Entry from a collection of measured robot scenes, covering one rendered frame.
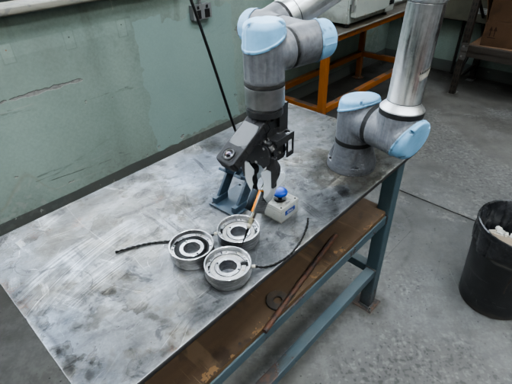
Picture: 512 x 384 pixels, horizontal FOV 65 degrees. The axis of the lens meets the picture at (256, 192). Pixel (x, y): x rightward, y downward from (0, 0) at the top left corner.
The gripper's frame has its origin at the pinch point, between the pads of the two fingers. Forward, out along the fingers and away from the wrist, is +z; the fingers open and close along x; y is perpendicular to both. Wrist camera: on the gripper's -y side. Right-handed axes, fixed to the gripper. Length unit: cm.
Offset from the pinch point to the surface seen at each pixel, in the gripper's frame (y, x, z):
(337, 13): 204, 101, 10
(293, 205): 16.3, 2.3, 13.5
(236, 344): -10.7, 0.1, 41.7
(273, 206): 11.6, 5.2, 12.3
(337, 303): 40, -3, 73
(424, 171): 190, 17, 97
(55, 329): -42.5, 18.1, 16.6
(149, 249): -16.3, 21.9, 16.7
